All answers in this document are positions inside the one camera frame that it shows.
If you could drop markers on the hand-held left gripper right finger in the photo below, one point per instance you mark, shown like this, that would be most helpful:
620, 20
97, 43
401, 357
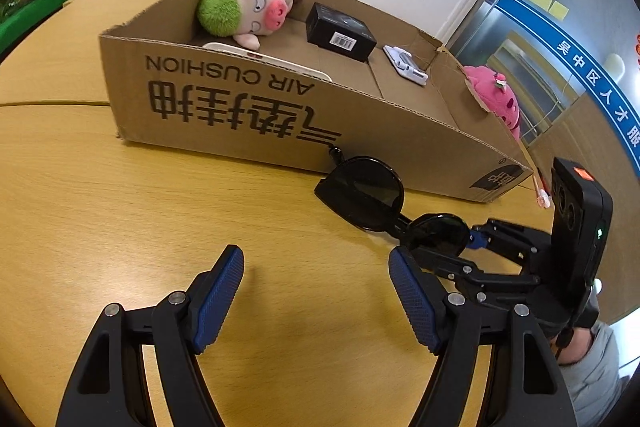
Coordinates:
412, 302

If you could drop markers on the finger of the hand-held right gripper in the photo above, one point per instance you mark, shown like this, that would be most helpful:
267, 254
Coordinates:
500, 284
479, 240

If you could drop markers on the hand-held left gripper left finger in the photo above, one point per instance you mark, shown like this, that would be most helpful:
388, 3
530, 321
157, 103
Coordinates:
220, 297

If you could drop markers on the black sunglasses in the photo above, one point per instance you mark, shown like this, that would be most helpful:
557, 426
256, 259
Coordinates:
370, 187

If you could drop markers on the cardboard box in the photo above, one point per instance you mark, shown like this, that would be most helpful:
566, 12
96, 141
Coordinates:
225, 107

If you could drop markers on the person's right forearm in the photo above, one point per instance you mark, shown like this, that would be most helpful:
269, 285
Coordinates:
595, 372

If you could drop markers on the red pencil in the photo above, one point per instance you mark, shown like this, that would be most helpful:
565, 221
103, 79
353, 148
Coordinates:
542, 197

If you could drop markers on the pink plush toy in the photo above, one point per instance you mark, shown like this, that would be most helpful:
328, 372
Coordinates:
500, 102

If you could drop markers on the small white device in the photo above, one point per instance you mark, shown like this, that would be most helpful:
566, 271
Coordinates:
405, 64

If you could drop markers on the blue glass banner strip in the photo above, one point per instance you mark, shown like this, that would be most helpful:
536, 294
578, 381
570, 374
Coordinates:
530, 19

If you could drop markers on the white flat tablet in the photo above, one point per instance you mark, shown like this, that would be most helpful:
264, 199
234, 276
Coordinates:
270, 59

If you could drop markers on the black product box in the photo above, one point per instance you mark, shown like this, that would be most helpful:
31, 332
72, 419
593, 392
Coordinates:
335, 27

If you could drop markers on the green planter box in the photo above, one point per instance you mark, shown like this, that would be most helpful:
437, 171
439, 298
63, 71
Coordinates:
30, 12

